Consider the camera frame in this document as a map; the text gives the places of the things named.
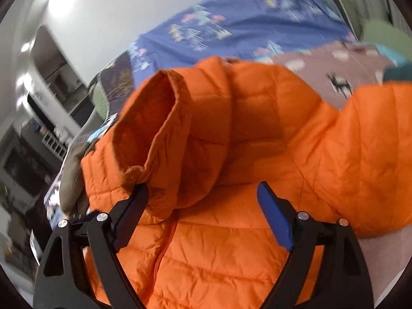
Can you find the dark green folded sweater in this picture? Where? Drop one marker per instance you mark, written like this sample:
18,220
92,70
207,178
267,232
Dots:
398,73

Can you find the white small rack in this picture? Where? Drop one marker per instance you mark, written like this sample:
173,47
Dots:
54,145

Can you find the blue tree-print sheet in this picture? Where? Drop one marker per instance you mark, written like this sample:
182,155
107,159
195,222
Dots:
252,30

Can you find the pink polka-dot bedspread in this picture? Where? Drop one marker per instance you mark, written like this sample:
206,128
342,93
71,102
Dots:
334,71

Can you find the dark floral pillow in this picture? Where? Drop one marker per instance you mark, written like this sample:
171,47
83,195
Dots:
111,87

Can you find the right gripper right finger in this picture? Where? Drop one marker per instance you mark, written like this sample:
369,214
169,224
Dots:
343,280

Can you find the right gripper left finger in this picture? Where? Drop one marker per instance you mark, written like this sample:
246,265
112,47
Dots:
62,280

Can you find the green pillow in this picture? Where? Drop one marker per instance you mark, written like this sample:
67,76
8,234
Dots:
383,33

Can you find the olive fleece garment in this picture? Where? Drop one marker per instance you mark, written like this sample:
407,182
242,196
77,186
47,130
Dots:
72,195

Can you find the orange puffer jacket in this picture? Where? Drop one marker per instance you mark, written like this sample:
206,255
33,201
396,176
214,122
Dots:
203,138

